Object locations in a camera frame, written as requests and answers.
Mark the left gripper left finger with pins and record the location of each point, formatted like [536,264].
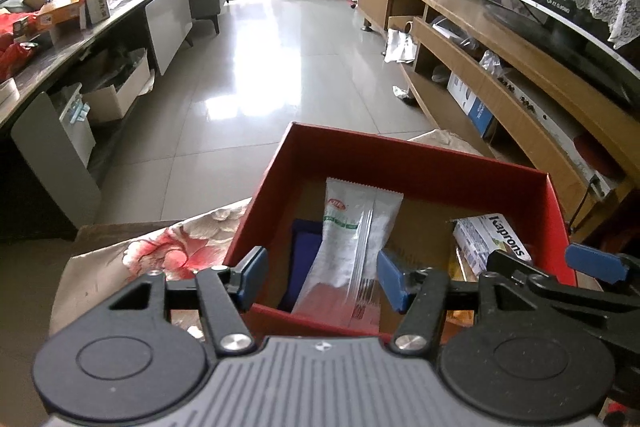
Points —
[225,293]

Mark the white cabinet door panel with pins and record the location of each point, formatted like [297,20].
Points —
[169,23]

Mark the white storage box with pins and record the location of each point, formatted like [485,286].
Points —
[111,83]

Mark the dark blue wafer packet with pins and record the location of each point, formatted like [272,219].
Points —
[306,241]

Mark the dark long side table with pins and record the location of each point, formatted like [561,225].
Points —
[53,160]

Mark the long silver white packet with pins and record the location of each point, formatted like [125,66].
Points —
[341,288]

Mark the red cardboard box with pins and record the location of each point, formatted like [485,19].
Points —
[438,185]

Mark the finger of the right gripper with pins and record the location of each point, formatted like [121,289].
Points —
[547,286]
[605,267]

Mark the white Kaprons packet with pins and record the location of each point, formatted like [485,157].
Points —
[477,237]

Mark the red plastic bag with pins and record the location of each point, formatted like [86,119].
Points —
[16,46]

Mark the flat screen television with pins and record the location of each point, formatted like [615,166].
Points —
[580,42]

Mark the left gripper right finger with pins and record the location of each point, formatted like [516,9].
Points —
[418,295]

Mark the wooden TV cabinet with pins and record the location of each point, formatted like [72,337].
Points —
[610,126]

